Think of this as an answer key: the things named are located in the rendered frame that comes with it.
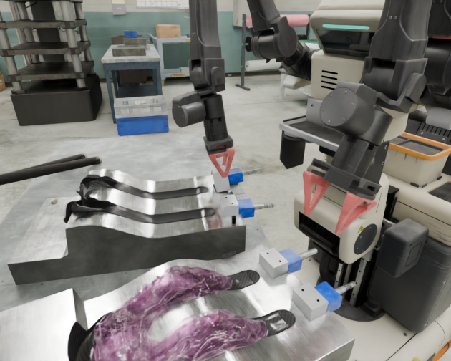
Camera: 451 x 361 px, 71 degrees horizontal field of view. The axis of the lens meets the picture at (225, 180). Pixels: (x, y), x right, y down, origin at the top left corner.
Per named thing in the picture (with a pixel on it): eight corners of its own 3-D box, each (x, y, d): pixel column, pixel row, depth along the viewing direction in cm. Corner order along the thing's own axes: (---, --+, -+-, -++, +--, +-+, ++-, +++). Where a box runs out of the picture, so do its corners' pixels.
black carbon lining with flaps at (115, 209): (207, 191, 89) (206, 160, 84) (216, 225, 75) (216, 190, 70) (75, 203, 83) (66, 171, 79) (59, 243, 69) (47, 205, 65)
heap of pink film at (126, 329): (225, 270, 63) (225, 238, 60) (278, 342, 49) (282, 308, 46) (86, 322, 53) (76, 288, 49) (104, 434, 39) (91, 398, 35)
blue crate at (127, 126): (166, 122, 424) (165, 105, 414) (169, 132, 389) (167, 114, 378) (119, 125, 411) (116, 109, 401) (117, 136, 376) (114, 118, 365)
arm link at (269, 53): (301, 41, 89) (286, 43, 93) (281, 16, 82) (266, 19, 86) (289, 70, 88) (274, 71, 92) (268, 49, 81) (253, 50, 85)
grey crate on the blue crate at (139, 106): (165, 107, 414) (164, 95, 407) (167, 115, 379) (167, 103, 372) (116, 109, 401) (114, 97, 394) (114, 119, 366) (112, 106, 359)
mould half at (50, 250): (225, 199, 98) (225, 159, 92) (245, 256, 75) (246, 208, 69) (51, 216, 90) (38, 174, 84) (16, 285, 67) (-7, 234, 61)
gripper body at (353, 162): (359, 191, 48) (381, 145, 46) (307, 167, 55) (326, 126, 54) (377, 196, 52) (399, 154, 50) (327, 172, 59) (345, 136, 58)
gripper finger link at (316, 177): (316, 226, 52) (341, 174, 50) (285, 207, 57) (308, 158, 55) (338, 229, 56) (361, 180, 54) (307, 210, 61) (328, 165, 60)
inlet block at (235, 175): (260, 176, 89) (258, 157, 87) (265, 182, 85) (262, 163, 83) (214, 185, 88) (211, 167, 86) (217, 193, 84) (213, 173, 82)
